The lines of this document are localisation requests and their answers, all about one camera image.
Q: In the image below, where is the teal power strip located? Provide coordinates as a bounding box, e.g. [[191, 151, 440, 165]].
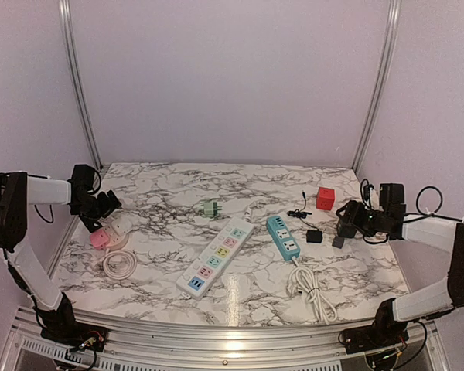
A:
[[266, 216, 301, 261]]

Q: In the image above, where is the red cube socket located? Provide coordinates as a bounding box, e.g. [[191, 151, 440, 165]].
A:
[[316, 187, 336, 210]]

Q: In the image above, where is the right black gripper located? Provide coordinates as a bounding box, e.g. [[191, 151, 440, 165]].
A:
[[335, 200, 387, 237]]

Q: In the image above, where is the aluminium front rail frame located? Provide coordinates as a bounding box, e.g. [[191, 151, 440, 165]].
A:
[[0, 305, 452, 371]]

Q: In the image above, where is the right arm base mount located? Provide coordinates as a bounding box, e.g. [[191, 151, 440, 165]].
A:
[[338, 298, 409, 354]]

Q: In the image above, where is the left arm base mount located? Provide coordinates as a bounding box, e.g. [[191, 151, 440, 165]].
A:
[[35, 297, 108, 352]]

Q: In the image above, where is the dark green cube adapter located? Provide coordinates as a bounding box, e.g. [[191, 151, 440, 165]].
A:
[[336, 209, 357, 239]]

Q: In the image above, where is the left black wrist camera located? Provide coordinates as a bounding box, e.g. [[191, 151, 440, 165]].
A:
[[69, 164, 101, 195]]

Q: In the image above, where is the white teal strip cord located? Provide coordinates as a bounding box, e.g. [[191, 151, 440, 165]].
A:
[[288, 258, 338, 324]]

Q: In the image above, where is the aluminium post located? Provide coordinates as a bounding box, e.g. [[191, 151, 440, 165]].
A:
[[59, 0, 103, 170], [351, 0, 402, 174]]

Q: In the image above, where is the left aluminium post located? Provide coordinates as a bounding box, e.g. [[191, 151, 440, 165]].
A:
[[59, 0, 103, 170]]

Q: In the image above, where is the white long power strip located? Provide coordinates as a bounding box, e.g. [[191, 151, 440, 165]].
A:
[[176, 217, 254, 301]]

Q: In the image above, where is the light green plug adapter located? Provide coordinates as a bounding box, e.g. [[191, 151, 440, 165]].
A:
[[203, 201, 222, 218]]

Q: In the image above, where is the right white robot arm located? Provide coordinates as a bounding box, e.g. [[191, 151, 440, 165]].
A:
[[340, 200, 464, 346]]

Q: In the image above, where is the beige round power strip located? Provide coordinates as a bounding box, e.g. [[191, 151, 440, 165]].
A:
[[101, 217, 132, 251]]

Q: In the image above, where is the small black usb charger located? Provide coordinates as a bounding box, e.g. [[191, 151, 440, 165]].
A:
[[332, 236, 345, 249]]

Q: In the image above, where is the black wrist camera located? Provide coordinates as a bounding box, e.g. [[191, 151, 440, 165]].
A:
[[379, 183, 406, 214], [69, 164, 101, 195]]

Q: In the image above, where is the pink cube socket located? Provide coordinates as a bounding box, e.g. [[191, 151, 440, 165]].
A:
[[89, 228, 111, 250]]

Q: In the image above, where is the white strip cord and plug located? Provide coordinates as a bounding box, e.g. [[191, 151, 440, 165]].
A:
[[244, 200, 264, 222]]

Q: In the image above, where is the right aluminium post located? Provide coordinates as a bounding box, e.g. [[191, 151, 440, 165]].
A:
[[351, 0, 402, 174]]

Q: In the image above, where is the black power adapter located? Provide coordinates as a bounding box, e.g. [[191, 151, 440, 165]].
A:
[[305, 230, 323, 243]]

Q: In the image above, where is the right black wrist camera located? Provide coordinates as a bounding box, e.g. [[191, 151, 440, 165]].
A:
[[379, 183, 406, 214]]

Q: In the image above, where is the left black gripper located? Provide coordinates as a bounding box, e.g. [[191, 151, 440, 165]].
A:
[[71, 190, 121, 233]]

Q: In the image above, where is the black adapter cable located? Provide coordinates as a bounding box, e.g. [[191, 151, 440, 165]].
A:
[[288, 189, 314, 225]]

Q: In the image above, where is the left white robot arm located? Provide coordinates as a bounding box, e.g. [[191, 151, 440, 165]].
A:
[[0, 164, 121, 311]]

